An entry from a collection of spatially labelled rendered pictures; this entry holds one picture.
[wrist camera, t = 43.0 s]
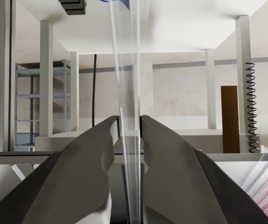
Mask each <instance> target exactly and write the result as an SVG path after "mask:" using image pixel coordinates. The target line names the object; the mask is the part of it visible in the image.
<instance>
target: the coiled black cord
mask: <svg viewBox="0 0 268 224"><path fill-rule="evenodd" d="M245 64H252V65H253V66H252V67H250V68H247V69H245V70H250V71H253V73H251V74H248V75H246V76H248V77H254V78H253V79H251V80H248V81H246V83H252V84H254V85H252V86H249V87H246V89H251V90H254V91H253V92H250V93H247V95H248V96H254V97H253V98H251V99H248V100H247V101H248V102H253V103H254V104H251V105H249V106H247V108H252V109H255V110H253V111H249V112H247V114H249V115H254V117H250V118H248V120H249V121H253V122H255V123H252V124H256V123H258V122H257V121H255V120H250V119H251V118H255V117H257V115H256V114H252V113H250V112H254V111H257V109H256V108H253V107H250V106H253V105H256V104H257V102H255V101H251V100H252V99H255V98H256V96H255V95H252V94H251V93H254V92H256V89H254V88H251V87H253V86H255V85H256V83H254V82H251V81H252V80H254V79H255V78H256V77H255V76H251V75H252V74H254V73H255V70H253V69H251V68H253V67H255V64H254V63H248V62H247V63H245ZM252 124H249V125H248V127H251V128H255V129H253V130H249V131H248V133H250V134H253V135H255V136H250V137H249V140H252V141H254V142H251V143H249V144H248V145H249V146H251V147H253V149H250V150H249V152H250V153H254V152H251V150H255V149H259V148H258V147H255V146H252V145H250V144H254V143H258V142H259V141H257V140H253V139H250V138H252V137H256V136H258V134H255V133H251V131H255V130H258V128H256V127H253V126H250V125H252Z"/></svg>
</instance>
